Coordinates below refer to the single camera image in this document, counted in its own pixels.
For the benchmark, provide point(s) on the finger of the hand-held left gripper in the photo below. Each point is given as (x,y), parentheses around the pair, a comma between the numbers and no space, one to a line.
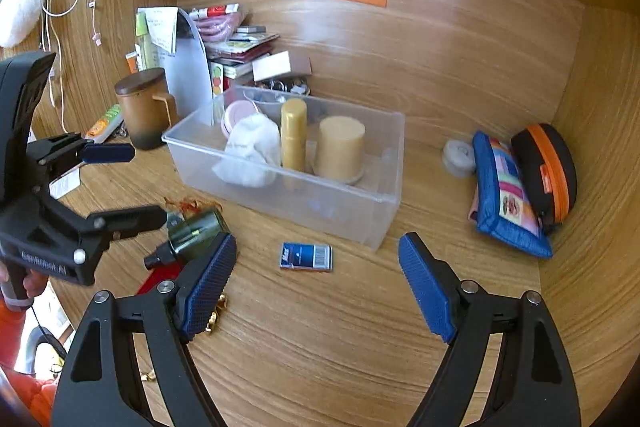
(107,153)
(132,217)

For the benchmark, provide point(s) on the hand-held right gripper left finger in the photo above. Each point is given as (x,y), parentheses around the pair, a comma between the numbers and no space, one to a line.
(210,287)

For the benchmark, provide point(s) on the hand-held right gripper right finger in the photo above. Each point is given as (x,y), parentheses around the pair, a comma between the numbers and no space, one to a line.
(427,292)

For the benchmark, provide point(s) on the dark green bottle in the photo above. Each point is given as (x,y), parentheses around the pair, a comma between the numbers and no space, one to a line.
(195,232)

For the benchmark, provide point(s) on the small blue card box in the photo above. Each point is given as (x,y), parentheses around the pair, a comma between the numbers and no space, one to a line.
(305,257)

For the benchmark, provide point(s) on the wooden desktop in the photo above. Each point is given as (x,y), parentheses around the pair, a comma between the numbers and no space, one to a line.
(310,347)

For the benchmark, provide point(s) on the person's left hand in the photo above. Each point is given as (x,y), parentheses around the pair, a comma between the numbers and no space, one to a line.
(35,284)

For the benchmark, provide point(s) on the white green power strip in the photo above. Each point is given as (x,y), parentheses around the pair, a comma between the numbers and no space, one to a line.
(105,122)

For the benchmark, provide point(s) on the gold metal clips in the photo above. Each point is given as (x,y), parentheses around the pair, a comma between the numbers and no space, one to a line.
(215,319)

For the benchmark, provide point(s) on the brown mug with lid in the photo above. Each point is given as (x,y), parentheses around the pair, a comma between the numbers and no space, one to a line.
(142,117)

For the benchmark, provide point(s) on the red orange tassel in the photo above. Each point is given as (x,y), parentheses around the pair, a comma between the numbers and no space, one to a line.
(187,205)

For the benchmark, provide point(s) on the pale green tube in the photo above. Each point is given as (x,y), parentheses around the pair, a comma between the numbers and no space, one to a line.
(146,47)

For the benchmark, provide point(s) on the blue patchwork pouch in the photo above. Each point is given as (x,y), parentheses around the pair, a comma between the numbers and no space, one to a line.
(505,207)

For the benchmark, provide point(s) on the white file holder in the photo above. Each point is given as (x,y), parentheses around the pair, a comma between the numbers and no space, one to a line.
(192,72)

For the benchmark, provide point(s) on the clear plastic storage box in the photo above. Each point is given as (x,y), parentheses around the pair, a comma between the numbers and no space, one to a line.
(325,207)

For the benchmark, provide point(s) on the white handwritten paper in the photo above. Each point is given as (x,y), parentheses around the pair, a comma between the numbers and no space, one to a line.
(162,29)

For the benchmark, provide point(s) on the pink round container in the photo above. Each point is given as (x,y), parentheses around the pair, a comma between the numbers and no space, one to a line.
(237,114)

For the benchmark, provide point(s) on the grey tape roll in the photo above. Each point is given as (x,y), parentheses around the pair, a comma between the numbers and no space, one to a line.
(457,159)

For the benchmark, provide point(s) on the white crumpled cloth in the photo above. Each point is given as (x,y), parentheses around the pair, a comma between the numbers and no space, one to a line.
(250,147)

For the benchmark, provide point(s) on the stack of books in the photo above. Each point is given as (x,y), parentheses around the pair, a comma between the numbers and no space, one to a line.
(240,57)

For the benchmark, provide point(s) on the beige cylindrical jar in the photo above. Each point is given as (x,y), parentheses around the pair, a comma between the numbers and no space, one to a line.
(340,147)

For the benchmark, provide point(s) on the white plush item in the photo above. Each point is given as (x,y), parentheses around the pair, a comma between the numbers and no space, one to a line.
(20,7)

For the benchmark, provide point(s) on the black orange zipper case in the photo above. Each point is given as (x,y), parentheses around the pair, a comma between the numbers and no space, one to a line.
(540,157)

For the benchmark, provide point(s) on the gold slim bottle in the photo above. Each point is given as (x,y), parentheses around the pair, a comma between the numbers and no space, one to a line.
(293,132)

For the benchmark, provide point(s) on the red white tube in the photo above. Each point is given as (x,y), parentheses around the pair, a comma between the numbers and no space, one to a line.
(215,11)

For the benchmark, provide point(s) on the pile of metal clips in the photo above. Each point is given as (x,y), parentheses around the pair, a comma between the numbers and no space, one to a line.
(282,86)

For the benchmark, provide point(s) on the white brown small box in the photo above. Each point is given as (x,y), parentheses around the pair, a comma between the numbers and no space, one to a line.
(280,66)

